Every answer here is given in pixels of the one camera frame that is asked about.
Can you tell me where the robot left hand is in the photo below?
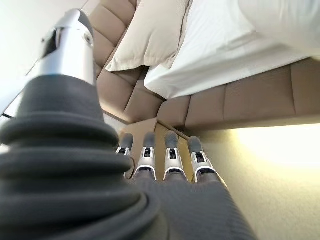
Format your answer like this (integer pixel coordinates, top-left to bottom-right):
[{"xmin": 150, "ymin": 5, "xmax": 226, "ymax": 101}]
[{"xmin": 0, "ymin": 8, "xmax": 258, "ymax": 240}]

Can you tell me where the white duvet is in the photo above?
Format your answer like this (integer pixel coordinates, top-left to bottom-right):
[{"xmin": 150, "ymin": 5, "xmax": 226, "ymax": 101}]
[{"xmin": 237, "ymin": 0, "xmax": 320, "ymax": 51}]

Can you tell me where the white bed sheet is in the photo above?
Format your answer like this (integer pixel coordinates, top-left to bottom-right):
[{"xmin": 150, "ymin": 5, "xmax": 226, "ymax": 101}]
[{"xmin": 143, "ymin": 0, "xmax": 311, "ymax": 100}]

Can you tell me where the padded upholstered headboard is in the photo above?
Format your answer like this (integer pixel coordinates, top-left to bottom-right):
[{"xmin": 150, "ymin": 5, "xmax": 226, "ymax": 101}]
[{"xmin": 87, "ymin": 0, "xmax": 166, "ymax": 123}]

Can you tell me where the beige pillow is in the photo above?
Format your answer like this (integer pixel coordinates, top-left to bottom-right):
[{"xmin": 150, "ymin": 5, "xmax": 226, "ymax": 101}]
[{"xmin": 104, "ymin": 0, "xmax": 193, "ymax": 73}]

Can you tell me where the brown upholstered bed frame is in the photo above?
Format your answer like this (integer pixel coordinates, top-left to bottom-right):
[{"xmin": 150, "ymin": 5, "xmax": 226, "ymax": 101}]
[{"xmin": 157, "ymin": 56, "xmax": 320, "ymax": 131}]

